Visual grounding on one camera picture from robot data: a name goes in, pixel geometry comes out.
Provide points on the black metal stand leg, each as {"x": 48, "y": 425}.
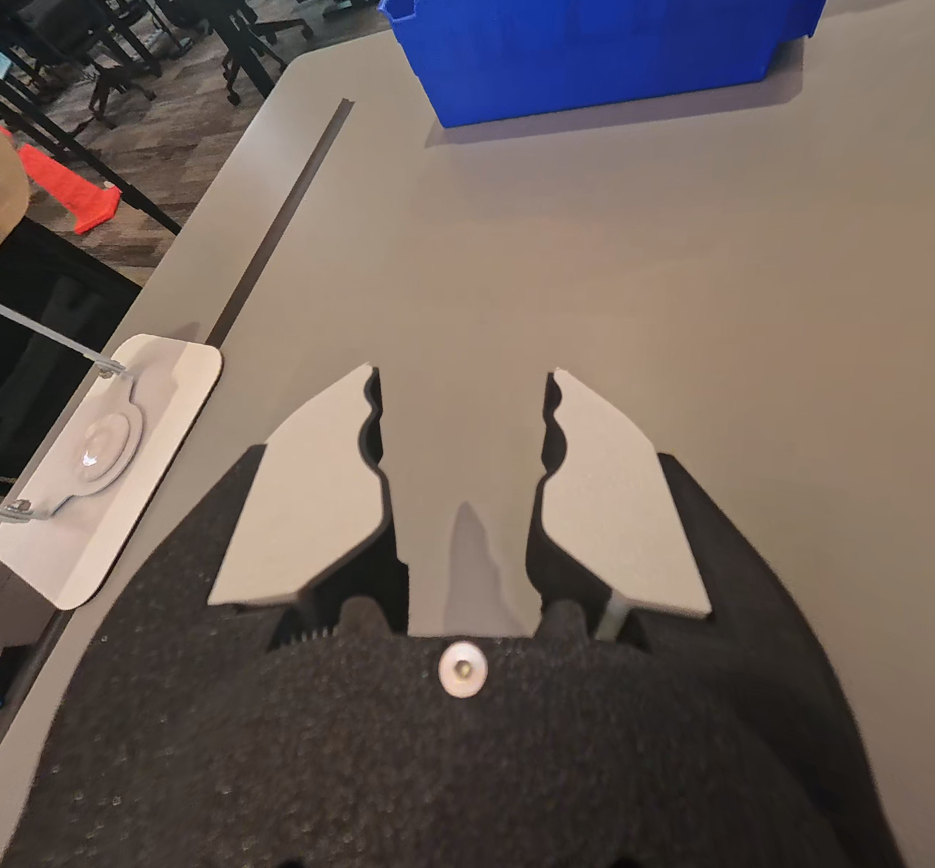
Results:
{"x": 153, "y": 210}

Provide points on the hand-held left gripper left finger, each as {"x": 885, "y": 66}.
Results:
{"x": 307, "y": 517}

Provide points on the white board stand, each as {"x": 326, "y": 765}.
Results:
{"x": 168, "y": 429}

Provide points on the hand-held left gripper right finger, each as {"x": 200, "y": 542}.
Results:
{"x": 621, "y": 517}

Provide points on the orange traffic cone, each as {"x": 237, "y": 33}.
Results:
{"x": 73, "y": 192}

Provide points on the blue plastic object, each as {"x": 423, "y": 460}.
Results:
{"x": 621, "y": 42}

